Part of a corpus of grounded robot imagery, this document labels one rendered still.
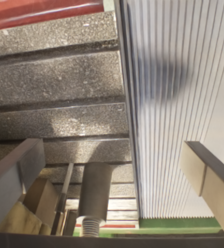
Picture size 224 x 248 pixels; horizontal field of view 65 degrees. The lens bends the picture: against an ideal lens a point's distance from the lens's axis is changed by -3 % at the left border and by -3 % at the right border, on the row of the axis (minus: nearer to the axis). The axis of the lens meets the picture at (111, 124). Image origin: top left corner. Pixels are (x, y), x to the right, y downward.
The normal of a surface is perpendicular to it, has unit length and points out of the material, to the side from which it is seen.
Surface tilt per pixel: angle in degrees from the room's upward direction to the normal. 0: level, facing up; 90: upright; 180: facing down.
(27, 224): 90
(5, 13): 0
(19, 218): 90
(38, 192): 90
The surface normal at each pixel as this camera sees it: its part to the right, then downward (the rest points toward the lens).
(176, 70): -0.89, 0.38
